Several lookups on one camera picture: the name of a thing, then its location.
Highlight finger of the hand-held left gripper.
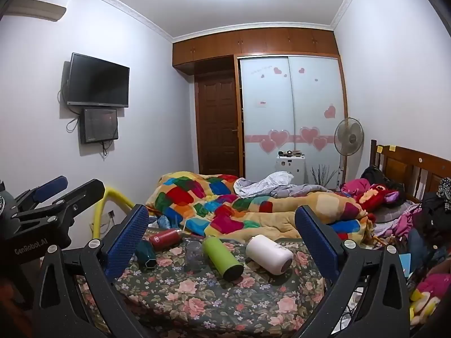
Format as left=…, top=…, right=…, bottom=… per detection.
left=13, top=175, right=69, bottom=212
left=49, top=178, right=106, bottom=224

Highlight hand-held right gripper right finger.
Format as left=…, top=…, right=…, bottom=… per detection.
left=295, top=205, right=412, bottom=338

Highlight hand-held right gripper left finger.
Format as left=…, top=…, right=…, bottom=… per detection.
left=33, top=203, right=156, bottom=338

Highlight white cup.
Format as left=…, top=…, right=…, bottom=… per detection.
left=246, top=234, right=294, bottom=275

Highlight green thermos cup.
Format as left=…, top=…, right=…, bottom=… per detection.
left=202, top=235, right=244, bottom=282

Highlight dark green cup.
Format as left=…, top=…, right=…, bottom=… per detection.
left=136, top=240, right=156, bottom=271

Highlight red thermos cup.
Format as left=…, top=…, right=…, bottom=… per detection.
left=149, top=229, right=183, bottom=251

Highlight clear glass cup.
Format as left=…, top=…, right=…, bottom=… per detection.
left=184, top=240, right=204, bottom=272

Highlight yellow bent tube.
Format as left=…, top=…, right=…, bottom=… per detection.
left=92, top=185, right=133, bottom=240

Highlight dried grass bunch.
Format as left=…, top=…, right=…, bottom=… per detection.
left=310, top=165, right=339, bottom=187

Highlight pink clothing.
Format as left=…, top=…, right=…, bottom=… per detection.
left=340, top=178, right=371, bottom=196

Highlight small white cabinet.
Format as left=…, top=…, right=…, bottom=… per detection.
left=275, top=155, right=306, bottom=186

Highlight red plush toy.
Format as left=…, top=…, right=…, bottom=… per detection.
left=352, top=183, right=406, bottom=215

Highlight grey crumpled cloth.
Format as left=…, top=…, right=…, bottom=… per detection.
left=234, top=171, right=339, bottom=198

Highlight black bag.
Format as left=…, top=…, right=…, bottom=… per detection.
left=361, top=166, right=389, bottom=188

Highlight colourful patchwork quilt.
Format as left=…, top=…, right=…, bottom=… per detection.
left=146, top=172, right=376, bottom=245

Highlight blue jeans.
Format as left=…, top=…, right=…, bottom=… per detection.
left=405, top=229, right=435, bottom=276

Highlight floral bed sheet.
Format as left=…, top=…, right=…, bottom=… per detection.
left=76, top=236, right=353, bottom=338

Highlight standing fan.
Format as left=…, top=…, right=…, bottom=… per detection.
left=334, top=117, right=365, bottom=188

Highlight yellow and pink plush toy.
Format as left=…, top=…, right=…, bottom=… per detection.
left=409, top=271, right=449, bottom=324

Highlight wooden bed headboard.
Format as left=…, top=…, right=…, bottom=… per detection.
left=370, top=140, right=451, bottom=205

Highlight black clothing pile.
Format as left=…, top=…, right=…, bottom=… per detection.
left=419, top=178, right=451, bottom=242

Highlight brown wooden door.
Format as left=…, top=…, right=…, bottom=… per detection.
left=195, top=80, right=241, bottom=177

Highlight wooden wardrobe with frosted doors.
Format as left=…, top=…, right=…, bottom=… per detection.
left=172, top=27, right=349, bottom=188

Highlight white air conditioner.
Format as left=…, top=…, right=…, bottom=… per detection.
left=5, top=2, right=67, bottom=22

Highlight small black wall monitor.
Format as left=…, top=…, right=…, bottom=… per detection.
left=79, top=108, right=119, bottom=145

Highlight black wall television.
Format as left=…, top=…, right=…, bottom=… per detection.
left=61, top=53, right=130, bottom=108

